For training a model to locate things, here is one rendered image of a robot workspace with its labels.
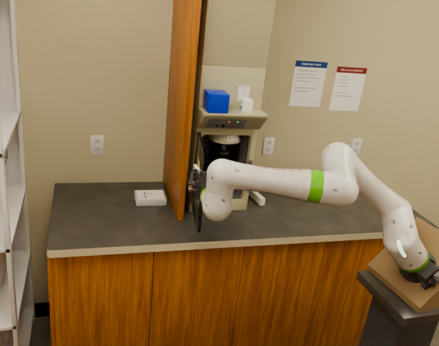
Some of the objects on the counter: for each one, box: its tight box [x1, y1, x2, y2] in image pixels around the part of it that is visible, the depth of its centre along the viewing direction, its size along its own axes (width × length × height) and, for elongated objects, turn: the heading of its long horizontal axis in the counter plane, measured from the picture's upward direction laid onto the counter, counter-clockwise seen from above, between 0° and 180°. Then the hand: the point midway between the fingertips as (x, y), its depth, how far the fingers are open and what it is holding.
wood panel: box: [163, 0, 201, 221], centre depth 226 cm, size 49×3×140 cm, turn 2°
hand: (196, 169), depth 198 cm, fingers closed
